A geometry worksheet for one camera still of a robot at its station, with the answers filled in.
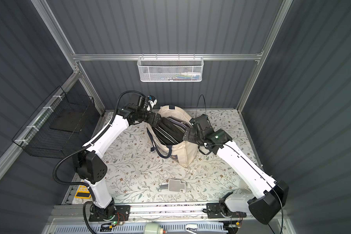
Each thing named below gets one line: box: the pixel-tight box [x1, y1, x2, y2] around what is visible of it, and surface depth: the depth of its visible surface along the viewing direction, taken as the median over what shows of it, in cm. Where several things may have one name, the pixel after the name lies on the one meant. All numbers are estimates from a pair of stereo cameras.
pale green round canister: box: [143, 223, 164, 234], surface depth 64 cm
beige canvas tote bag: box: [145, 105, 199, 168], surface depth 85 cm
